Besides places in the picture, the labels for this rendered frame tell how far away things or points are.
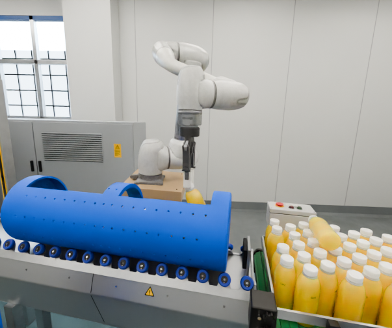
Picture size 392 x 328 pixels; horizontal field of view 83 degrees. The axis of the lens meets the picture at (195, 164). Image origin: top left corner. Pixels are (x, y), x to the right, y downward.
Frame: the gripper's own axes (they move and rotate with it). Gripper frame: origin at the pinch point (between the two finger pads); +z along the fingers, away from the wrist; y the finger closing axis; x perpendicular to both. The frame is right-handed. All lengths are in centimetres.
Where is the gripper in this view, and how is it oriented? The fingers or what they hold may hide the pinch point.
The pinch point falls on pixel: (188, 177)
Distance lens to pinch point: 87.4
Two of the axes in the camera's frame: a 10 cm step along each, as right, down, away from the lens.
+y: -2.0, 1.9, -9.6
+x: 9.8, 0.7, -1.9
